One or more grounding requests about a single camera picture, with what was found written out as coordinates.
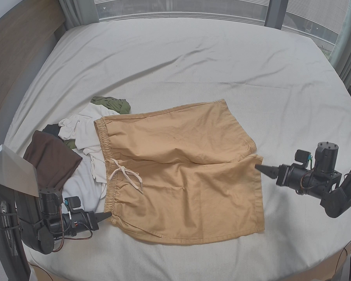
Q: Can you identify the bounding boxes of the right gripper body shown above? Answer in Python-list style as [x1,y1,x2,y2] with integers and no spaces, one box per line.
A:
[276,164,308,191]

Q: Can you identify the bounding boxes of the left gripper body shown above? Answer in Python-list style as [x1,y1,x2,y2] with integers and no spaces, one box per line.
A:
[63,211,99,236]

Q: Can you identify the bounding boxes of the tan shorts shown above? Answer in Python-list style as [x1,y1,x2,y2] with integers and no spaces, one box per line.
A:
[94,99,266,245]

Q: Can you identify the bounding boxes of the pile of clothes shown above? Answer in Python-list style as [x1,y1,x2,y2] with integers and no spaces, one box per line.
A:
[23,96,132,213]

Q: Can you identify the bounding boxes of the bed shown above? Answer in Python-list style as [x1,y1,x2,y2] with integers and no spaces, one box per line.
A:
[0,0,351,281]

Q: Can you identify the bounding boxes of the grey curtain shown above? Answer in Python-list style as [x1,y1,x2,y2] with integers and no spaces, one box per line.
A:
[51,0,100,31]

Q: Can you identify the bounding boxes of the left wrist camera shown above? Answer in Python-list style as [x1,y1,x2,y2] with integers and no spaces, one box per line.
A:
[65,196,83,213]

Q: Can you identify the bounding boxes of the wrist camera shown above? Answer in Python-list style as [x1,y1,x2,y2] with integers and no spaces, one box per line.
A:
[65,196,83,213]
[294,149,311,168]

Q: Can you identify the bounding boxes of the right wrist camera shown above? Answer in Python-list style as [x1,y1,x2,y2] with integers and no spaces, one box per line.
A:
[294,149,311,168]

